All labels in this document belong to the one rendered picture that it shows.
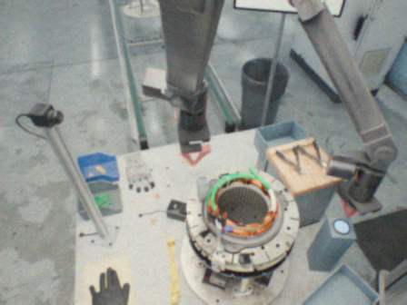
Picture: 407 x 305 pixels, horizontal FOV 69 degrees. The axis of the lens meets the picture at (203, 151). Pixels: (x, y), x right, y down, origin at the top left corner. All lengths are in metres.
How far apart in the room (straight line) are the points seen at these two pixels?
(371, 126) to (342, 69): 0.14
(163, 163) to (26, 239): 1.26
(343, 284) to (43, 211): 2.01
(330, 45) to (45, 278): 1.96
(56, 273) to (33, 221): 0.46
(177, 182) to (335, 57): 0.87
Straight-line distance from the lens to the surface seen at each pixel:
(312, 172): 1.05
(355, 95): 0.71
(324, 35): 0.68
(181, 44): 0.33
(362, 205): 0.85
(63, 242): 2.23
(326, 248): 1.03
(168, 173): 1.35
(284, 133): 1.25
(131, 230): 1.22
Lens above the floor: 1.83
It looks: 47 degrees down
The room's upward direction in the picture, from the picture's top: straight up
